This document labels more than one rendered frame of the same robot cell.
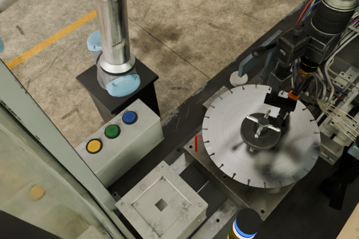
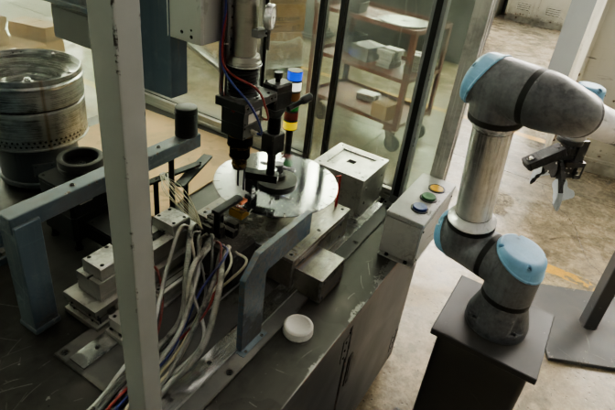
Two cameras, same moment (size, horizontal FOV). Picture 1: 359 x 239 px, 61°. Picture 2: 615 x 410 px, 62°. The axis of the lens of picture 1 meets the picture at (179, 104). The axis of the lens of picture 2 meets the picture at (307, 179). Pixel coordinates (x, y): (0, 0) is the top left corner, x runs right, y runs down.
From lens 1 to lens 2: 1.61 m
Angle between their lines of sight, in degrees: 91
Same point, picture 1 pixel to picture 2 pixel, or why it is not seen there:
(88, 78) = (533, 315)
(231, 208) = not seen: hidden behind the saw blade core
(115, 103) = (465, 285)
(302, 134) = (232, 179)
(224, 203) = not seen: hidden behind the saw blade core
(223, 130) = (315, 180)
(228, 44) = not seen: outside the picture
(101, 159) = (421, 181)
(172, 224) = (338, 153)
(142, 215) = (362, 156)
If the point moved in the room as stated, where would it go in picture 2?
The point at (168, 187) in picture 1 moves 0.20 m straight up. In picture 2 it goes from (350, 168) to (361, 108)
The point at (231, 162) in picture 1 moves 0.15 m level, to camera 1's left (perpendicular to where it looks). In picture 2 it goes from (301, 163) to (350, 159)
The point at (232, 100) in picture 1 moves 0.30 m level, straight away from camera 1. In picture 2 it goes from (311, 201) to (313, 283)
